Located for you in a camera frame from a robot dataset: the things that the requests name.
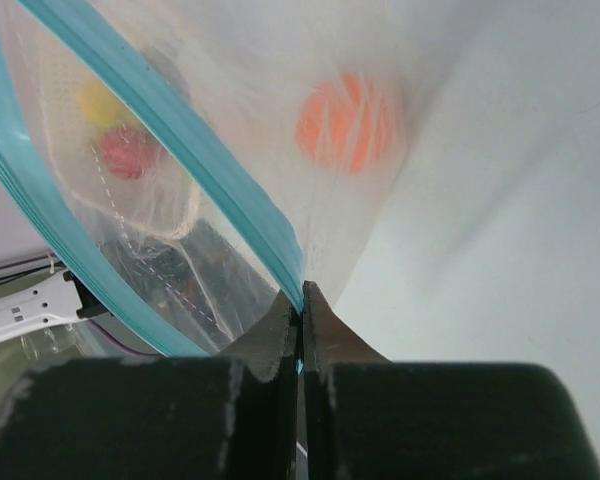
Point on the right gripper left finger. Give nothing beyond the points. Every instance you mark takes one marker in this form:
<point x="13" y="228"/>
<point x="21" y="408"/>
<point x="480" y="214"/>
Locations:
<point x="230" y="416"/>

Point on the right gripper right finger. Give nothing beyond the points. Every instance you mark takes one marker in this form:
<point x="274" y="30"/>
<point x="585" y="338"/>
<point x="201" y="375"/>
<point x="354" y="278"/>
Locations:
<point x="370" y="418"/>

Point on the orange fake fruit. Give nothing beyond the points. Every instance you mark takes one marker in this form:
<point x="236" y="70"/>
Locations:
<point x="350" y="123"/>

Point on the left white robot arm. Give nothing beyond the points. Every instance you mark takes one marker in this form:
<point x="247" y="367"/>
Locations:
<point x="59" y="300"/>

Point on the red fake chili pepper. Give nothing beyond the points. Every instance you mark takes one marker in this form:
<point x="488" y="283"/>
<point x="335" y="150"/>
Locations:
<point x="128" y="153"/>

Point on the clear zip top bag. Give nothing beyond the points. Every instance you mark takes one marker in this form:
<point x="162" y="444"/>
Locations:
<point x="190" y="256"/>

